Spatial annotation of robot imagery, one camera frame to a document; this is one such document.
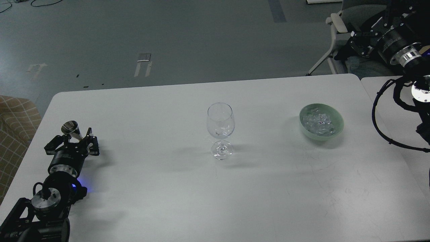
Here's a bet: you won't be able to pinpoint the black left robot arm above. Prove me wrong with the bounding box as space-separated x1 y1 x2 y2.
1 126 100 242

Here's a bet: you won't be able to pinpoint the white office chair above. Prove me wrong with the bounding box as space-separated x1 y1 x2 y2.
306 0 387 76

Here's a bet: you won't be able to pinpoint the plaid beige sofa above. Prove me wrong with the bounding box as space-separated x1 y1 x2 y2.
0 95 42 202

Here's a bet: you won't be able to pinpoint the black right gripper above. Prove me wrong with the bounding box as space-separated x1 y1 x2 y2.
348 5 423 68

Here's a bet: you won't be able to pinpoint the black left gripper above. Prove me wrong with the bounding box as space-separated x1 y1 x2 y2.
44 127 100 178

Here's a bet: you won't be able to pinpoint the clear wine glass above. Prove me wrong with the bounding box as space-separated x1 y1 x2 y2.
206 102 235 160

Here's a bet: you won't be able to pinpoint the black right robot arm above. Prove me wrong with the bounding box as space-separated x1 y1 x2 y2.
348 0 429 153

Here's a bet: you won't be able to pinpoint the green bowl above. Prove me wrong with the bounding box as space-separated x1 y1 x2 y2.
299 103 345 142

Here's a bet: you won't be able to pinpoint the steel double jigger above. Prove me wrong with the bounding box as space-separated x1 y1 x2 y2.
60 120 83 141

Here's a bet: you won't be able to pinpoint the clear ice cubes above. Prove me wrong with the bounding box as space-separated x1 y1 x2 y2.
300 108 336 137

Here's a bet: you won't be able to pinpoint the black floor cable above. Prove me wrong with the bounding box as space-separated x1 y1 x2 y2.
0 0 63 13

